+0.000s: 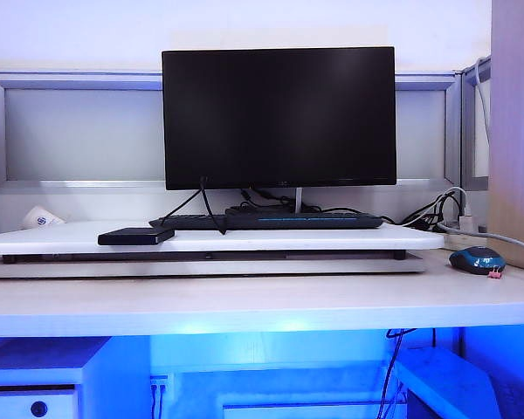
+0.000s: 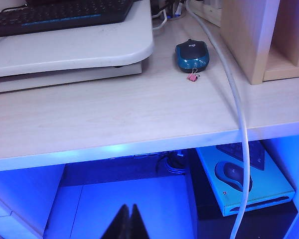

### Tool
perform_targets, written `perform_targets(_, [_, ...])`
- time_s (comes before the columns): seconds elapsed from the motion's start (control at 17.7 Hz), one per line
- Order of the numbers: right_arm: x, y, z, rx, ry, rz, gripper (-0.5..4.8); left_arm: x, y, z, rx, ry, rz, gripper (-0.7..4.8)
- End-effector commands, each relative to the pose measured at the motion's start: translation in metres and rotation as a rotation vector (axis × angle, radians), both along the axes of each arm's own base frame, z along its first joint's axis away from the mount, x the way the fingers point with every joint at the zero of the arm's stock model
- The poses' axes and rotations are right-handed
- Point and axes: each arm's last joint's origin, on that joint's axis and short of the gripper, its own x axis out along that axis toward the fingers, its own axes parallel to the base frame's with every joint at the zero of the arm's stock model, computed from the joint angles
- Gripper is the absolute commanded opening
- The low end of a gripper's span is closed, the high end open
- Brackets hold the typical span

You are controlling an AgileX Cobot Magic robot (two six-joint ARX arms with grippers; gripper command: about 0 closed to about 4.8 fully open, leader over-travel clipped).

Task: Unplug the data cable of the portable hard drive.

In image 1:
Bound blue and black mouse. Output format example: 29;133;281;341
448;245;507;276

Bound black portable hard drive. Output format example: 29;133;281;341
97;227;176;246

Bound light wooden cabinet panel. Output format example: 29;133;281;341
487;0;524;274

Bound white power strip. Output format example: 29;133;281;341
436;224;493;248

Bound grey desk partition frame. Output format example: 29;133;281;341
0;65;493;193

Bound grey desk riser base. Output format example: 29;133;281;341
0;251;429;279

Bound black cable bundle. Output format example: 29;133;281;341
401;191;464;230

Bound black keyboard with blue stripe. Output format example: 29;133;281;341
148;206;384;231

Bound black monitor cables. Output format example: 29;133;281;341
242;187;298;207

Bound dark cable under desk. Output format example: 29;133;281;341
377;327;420;419

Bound white computer tower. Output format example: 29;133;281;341
395;347;503;419

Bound white drawer cabinet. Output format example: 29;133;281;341
0;335;114;419

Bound white cable on partition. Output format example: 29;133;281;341
473;56;493;175

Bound thick grey cable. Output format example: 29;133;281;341
438;220;524;265

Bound white desk riser board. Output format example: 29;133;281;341
0;220;445;257

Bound black computer monitor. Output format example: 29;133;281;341
161;46;397;191

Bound black data cable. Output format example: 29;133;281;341
150;175;228;237

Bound white charger cable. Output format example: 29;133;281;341
440;186;471;215

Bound white paper cup blue logo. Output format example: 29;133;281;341
23;204;69;230

